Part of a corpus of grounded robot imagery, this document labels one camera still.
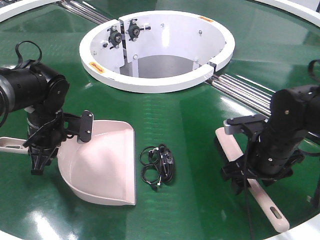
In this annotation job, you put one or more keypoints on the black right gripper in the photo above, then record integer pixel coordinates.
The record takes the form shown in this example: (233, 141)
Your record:
(271, 157)

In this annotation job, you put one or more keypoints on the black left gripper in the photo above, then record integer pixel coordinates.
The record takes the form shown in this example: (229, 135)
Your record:
(46, 131)

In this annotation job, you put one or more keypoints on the beige hand brush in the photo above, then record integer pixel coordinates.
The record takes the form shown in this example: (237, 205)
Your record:
(236, 166)

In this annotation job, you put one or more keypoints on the beige plastic dustpan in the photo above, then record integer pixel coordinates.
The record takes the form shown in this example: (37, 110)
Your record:
(103, 170)

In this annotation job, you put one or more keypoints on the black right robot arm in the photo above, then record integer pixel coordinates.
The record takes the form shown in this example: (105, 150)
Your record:
(273, 143)

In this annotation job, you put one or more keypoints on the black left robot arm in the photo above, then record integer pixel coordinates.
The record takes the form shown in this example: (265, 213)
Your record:
(41, 91)

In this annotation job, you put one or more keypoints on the white outer conveyor rim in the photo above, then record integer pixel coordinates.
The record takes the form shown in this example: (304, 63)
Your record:
(308, 14)

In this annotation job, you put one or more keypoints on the chrome roller bars right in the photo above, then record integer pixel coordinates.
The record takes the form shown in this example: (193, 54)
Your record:
(245, 92)

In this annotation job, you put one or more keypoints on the chrome roller bars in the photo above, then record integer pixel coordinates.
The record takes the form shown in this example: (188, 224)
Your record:
(84, 10)
(245, 92)

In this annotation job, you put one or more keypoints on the chrome roller bars left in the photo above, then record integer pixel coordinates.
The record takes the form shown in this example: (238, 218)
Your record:
(84, 10)

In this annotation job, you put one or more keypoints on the left black bearing mount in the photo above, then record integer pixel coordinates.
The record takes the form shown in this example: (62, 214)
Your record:
(115, 38)

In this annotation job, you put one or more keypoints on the black bearing mount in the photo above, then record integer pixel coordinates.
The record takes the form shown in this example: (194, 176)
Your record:
(134, 30)
(115, 38)

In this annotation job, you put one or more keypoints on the right black bearing mount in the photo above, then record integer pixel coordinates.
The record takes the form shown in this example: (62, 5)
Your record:
(134, 30)

